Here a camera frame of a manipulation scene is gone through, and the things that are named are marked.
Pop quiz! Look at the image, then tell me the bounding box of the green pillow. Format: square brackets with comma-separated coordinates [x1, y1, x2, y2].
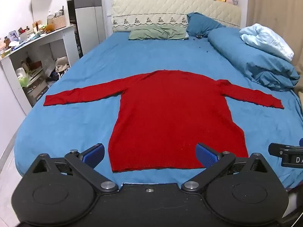
[128, 24, 187, 40]

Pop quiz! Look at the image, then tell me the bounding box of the green tissue pack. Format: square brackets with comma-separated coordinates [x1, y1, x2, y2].
[16, 67, 30, 88]

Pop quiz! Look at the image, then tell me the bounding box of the blue duvet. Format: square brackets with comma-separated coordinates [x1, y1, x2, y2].
[208, 27, 300, 92]

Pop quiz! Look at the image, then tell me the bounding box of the white desk with shelves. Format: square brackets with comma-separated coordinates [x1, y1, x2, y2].
[0, 24, 80, 115]

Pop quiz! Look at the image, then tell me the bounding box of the red knit sweater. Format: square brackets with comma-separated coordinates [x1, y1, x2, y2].
[43, 69, 284, 173]

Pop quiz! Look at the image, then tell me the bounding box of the wicker basket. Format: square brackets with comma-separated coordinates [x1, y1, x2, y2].
[52, 15, 66, 29]

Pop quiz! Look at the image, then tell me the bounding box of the blue and white box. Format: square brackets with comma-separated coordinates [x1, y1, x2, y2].
[8, 30, 20, 43]

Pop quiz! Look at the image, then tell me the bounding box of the grey and white wardrobe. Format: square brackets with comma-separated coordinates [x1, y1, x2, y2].
[66, 0, 106, 59]

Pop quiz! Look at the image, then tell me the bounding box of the beige curtain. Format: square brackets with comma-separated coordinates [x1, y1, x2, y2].
[246, 0, 303, 68]

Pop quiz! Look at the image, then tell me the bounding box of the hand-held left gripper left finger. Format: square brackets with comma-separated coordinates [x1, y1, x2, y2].
[31, 143, 119, 193]

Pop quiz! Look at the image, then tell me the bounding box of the white bag with dark strap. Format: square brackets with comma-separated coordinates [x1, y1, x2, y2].
[55, 56, 71, 74]

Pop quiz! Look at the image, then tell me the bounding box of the cream quilted headboard cover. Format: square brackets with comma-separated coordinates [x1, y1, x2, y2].
[111, 0, 242, 33]

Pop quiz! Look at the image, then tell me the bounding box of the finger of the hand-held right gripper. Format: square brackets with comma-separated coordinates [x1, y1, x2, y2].
[268, 142, 303, 158]

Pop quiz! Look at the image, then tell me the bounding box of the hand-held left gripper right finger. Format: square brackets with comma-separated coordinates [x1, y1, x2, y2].
[181, 142, 270, 193]

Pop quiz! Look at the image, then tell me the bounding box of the light blue folded blanket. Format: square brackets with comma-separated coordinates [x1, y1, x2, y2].
[240, 24, 294, 62]

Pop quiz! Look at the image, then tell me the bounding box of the bed with blue sheet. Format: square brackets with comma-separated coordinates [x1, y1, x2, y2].
[14, 32, 303, 190]

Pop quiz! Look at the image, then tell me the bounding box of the blue pillow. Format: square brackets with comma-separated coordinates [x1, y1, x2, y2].
[187, 12, 225, 38]

